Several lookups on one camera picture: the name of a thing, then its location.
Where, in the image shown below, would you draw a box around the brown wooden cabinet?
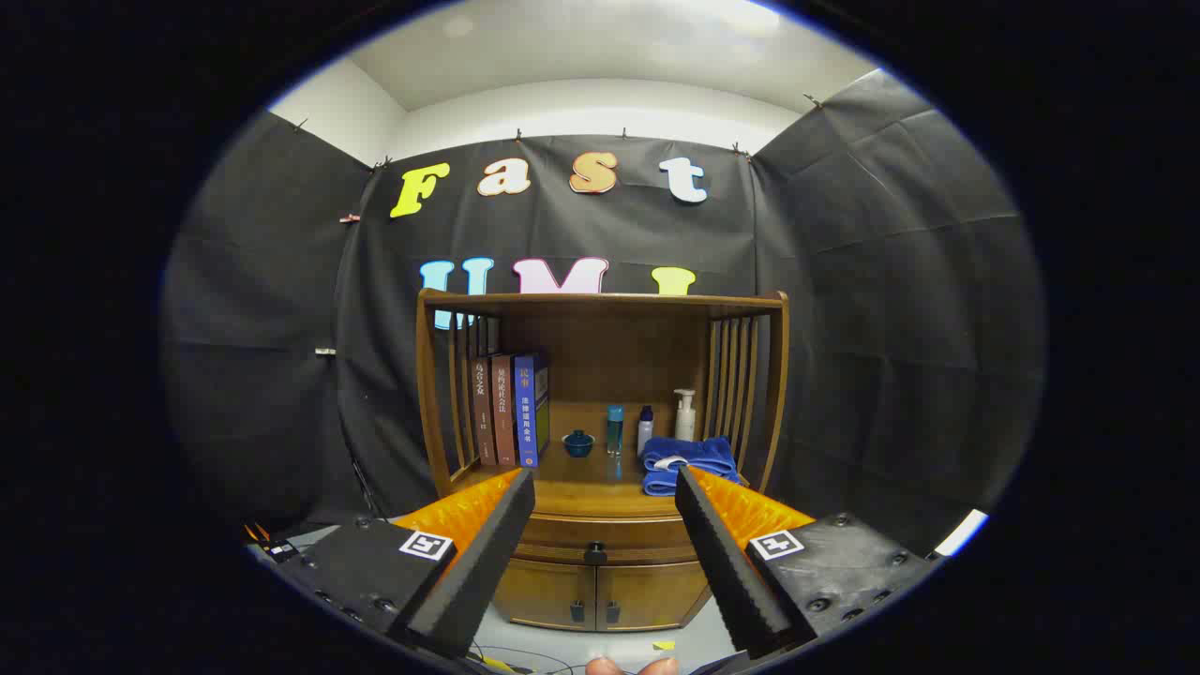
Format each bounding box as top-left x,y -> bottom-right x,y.
416,289 -> 790,633

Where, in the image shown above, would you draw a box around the wooden countertop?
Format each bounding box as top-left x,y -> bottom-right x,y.
448,401 -> 751,522

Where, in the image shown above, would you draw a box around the reddish brown book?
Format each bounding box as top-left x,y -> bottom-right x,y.
491,354 -> 518,467

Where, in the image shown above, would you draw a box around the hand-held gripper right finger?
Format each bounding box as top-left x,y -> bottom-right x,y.
674,465 -> 939,660

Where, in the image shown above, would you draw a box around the folded blue towel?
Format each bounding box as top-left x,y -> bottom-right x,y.
641,436 -> 742,497

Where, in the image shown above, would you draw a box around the thin black floor cables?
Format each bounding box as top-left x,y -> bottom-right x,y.
469,637 -> 584,675

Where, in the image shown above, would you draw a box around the wooden cabinet door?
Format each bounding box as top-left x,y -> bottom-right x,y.
596,562 -> 711,631
492,560 -> 597,631

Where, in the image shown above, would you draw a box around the dark brown book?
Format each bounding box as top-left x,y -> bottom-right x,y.
472,356 -> 496,467

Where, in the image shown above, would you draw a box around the thick blue book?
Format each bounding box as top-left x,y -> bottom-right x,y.
513,352 -> 551,469

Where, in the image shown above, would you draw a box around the brown wooden drawer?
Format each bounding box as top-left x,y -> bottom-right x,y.
514,511 -> 700,566

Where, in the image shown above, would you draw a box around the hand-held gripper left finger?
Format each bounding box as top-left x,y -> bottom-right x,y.
281,467 -> 536,660

